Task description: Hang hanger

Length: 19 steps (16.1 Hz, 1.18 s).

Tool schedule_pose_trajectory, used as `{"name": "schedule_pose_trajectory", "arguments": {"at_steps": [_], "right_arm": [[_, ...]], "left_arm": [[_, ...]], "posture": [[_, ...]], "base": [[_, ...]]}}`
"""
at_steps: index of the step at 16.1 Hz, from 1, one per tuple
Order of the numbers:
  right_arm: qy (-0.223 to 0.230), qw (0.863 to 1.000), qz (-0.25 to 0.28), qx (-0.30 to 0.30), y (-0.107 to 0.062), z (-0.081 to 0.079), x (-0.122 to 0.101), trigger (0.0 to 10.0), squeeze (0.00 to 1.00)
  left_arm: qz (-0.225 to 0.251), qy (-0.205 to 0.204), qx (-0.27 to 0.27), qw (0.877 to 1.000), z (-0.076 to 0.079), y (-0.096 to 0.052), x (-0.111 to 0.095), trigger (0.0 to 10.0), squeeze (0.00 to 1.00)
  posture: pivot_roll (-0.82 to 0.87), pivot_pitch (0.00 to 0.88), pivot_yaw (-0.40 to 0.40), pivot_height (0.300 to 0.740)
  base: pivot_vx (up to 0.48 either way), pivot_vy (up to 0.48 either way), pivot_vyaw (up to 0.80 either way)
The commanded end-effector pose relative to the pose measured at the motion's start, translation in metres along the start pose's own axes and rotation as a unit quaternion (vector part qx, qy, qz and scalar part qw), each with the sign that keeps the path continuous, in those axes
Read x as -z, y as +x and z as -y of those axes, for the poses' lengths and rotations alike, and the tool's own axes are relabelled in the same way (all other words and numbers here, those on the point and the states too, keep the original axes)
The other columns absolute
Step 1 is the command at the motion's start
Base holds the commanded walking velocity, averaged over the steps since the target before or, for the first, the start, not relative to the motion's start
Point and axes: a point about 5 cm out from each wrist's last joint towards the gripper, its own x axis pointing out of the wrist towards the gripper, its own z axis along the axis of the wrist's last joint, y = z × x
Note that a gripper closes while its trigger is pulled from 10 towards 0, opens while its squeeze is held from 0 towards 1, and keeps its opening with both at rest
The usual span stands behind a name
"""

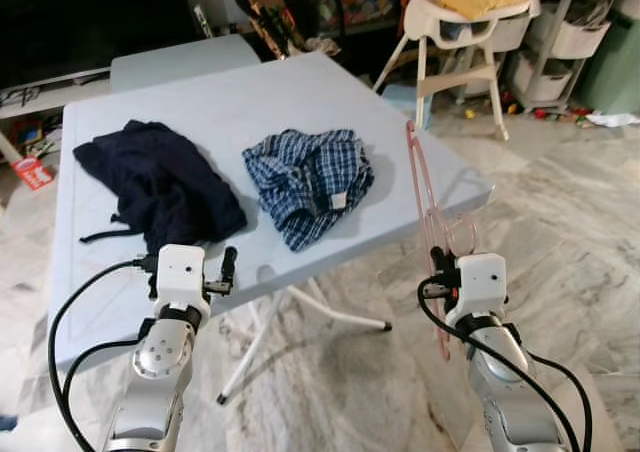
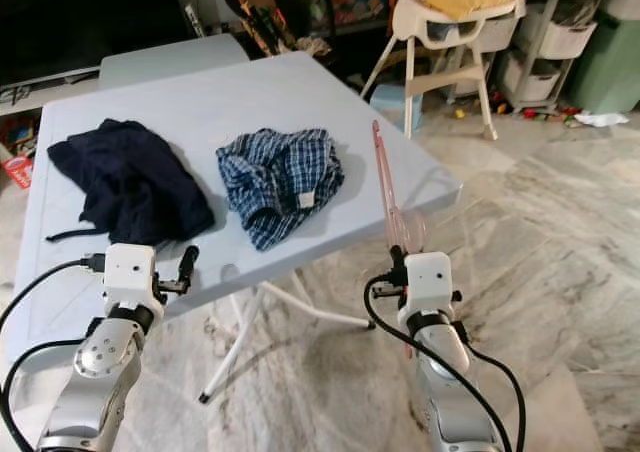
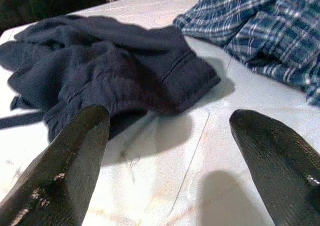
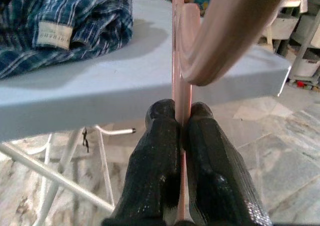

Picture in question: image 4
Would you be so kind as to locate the pink plastic hanger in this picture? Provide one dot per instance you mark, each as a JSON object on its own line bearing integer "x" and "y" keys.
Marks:
{"x": 181, "y": 48}

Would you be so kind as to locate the blue plaid shirt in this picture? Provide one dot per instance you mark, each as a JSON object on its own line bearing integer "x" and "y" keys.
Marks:
{"x": 62, "y": 23}

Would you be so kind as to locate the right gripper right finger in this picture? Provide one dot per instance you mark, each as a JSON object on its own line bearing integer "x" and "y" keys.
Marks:
{"x": 215, "y": 173}

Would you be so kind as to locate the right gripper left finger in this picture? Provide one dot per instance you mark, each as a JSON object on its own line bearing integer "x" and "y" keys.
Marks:
{"x": 155, "y": 161}

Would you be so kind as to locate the light grey folding table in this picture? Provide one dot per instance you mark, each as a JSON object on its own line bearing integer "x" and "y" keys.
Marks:
{"x": 100, "y": 91}

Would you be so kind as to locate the white storage drawer shelf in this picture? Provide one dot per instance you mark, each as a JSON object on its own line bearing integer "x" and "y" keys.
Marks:
{"x": 303, "y": 61}

